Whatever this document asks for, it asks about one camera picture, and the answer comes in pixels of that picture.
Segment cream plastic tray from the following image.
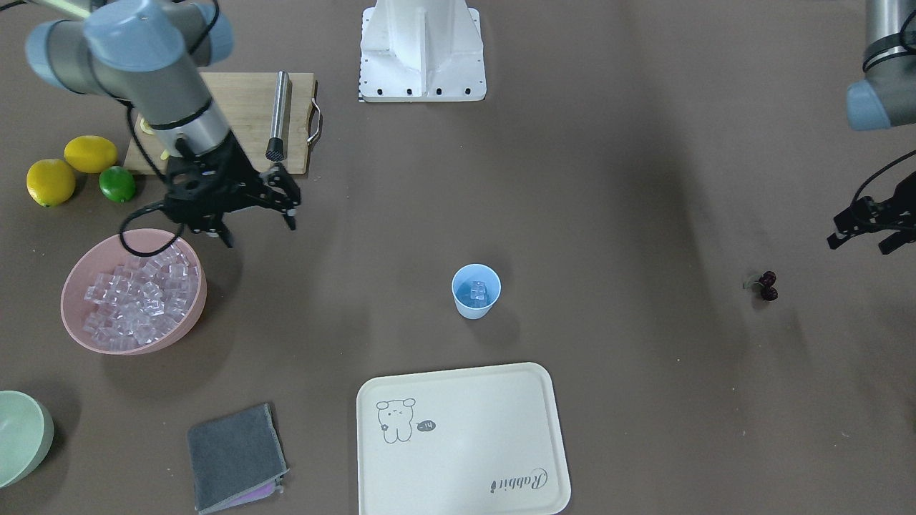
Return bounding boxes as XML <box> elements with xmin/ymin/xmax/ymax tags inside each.
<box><xmin>356</xmin><ymin>362</ymin><xmax>572</xmax><ymax>514</ymax></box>

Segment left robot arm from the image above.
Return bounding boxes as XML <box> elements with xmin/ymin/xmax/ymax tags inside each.
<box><xmin>827</xmin><ymin>1</ymin><xmax>915</xmax><ymax>255</ymax></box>

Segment mint green bowl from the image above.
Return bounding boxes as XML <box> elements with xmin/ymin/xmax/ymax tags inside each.
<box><xmin>1</xmin><ymin>391</ymin><xmax>54</xmax><ymax>488</ymax></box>

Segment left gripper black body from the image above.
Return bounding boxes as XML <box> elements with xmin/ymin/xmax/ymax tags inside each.
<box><xmin>827</xmin><ymin>179</ymin><xmax>915</xmax><ymax>255</ymax></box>

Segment green lime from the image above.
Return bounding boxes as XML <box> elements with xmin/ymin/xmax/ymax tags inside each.
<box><xmin>99</xmin><ymin>166</ymin><xmax>137</xmax><ymax>203</ymax></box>

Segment wooden cutting board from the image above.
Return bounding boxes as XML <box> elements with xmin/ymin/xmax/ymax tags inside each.
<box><xmin>123</xmin><ymin>72</ymin><xmax>323</xmax><ymax>176</ymax></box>

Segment grey folded cloth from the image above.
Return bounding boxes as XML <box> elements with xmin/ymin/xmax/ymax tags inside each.
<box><xmin>186</xmin><ymin>402</ymin><xmax>288</xmax><ymax>514</ymax></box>

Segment dark cherries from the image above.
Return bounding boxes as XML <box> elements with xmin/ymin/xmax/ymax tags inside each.
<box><xmin>742</xmin><ymin>270</ymin><xmax>779</xmax><ymax>301</ymax></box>

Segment yellow lemon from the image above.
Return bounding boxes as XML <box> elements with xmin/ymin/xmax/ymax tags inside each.
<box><xmin>26</xmin><ymin>159</ymin><xmax>76</xmax><ymax>207</ymax></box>
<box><xmin>64</xmin><ymin>136</ymin><xmax>118</xmax><ymax>174</ymax></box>

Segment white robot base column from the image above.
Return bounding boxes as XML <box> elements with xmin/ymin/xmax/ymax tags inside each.
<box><xmin>358</xmin><ymin>1</ymin><xmax>487</xmax><ymax>102</ymax></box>

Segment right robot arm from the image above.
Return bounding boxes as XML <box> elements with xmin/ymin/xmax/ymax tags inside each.
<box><xmin>25</xmin><ymin>1</ymin><xmax>301</xmax><ymax>248</ymax></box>

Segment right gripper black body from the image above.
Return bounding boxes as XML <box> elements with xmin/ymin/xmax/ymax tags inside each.
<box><xmin>162</xmin><ymin>133</ymin><xmax>301</xmax><ymax>237</ymax></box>

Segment light blue plastic cup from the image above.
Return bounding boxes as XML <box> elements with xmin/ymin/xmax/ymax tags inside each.
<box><xmin>451</xmin><ymin>263</ymin><xmax>502</xmax><ymax>320</ymax></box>

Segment clear ice cubes pile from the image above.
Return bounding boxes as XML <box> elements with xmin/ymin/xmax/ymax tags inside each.
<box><xmin>82</xmin><ymin>245</ymin><xmax>202</xmax><ymax>352</ymax></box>

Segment metal muddler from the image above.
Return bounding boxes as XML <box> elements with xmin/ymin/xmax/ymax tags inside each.
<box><xmin>265</xmin><ymin>71</ymin><xmax>292</xmax><ymax>162</ymax></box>

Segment pink bowl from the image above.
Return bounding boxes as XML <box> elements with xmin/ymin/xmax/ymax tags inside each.
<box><xmin>60</xmin><ymin>228</ymin><xmax>207</xmax><ymax>355</ymax></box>

